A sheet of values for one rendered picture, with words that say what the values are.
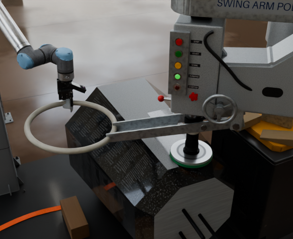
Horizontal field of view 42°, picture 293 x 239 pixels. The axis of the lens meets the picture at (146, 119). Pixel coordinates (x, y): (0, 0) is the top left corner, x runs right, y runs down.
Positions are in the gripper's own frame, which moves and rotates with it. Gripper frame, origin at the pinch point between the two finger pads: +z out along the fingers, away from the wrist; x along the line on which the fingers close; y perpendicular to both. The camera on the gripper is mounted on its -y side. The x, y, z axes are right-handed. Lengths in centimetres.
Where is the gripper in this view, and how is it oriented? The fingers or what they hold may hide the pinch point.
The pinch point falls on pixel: (71, 108)
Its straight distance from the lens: 231.7
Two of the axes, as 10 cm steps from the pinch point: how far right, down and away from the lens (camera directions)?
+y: -9.6, 1.1, -2.7
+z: -0.5, 8.4, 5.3
